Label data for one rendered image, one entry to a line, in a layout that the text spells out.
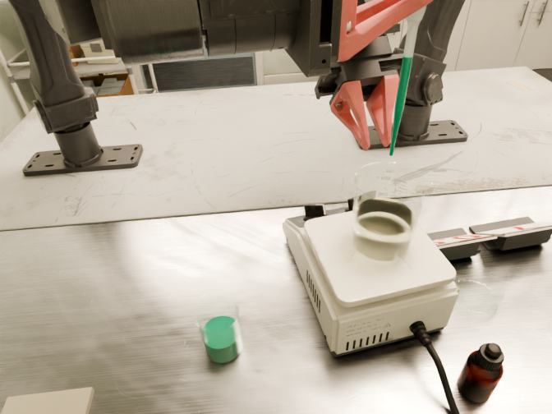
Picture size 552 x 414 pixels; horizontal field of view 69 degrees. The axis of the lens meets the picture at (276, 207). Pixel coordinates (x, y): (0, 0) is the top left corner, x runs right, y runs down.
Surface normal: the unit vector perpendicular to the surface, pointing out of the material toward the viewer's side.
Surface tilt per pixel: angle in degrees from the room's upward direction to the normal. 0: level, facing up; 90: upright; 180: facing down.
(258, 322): 0
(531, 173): 0
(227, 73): 90
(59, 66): 118
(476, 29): 90
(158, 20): 88
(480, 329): 0
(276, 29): 109
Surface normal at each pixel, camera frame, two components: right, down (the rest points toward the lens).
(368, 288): -0.04, -0.78
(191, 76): 0.07, 0.62
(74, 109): 0.56, 0.78
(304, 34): -0.97, 0.18
